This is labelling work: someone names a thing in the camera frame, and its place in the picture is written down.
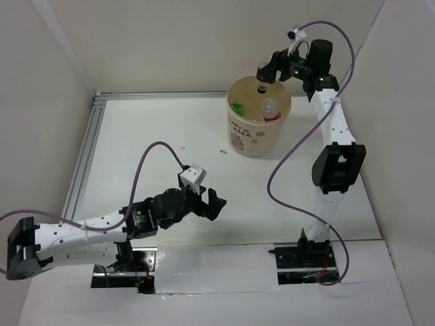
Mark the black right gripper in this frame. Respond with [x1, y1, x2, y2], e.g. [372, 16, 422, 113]
[256, 42, 313, 84]

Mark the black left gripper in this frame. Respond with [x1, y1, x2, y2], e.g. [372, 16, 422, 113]
[160, 181, 226, 230]

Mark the small bottle black label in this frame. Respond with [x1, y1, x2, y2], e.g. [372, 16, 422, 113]
[256, 55, 275, 94]

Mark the clear bottle large red label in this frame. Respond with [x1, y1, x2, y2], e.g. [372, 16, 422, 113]
[260, 98, 281, 122]

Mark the green plastic bottle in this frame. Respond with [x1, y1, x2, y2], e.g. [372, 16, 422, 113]
[230, 102, 245, 117]

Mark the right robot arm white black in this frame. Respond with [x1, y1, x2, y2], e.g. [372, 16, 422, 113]
[256, 39, 366, 266]

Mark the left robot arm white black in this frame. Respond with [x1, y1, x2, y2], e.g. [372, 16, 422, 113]
[5, 180, 227, 280]

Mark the beige cartoon bin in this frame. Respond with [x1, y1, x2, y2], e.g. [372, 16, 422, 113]
[226, 76, 292, 157]

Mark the silver tape sheet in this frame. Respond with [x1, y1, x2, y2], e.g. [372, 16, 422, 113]
[154, 244, 279, 295]

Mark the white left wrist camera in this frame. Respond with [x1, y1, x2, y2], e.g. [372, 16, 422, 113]
[179, 164, 207, 195]

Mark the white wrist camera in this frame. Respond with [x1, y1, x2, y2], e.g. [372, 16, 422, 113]
[179, 164, 207, 195]
[287, 27, 307, 56]

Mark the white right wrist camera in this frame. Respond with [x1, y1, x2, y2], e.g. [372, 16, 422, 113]
[287, 27, 307, 56]

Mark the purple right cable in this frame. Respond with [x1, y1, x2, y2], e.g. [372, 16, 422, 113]
[267, 20, 355, 285]

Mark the purple cable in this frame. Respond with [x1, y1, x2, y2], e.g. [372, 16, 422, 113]
[0, 141, 190, 288]
[267, 20, 355, 285]

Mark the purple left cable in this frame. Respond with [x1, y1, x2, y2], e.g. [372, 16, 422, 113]
[0, 141, 190, 288]

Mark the aluminium frame rail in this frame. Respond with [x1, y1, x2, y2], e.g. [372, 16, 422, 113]
[54, 90, 337, 238]

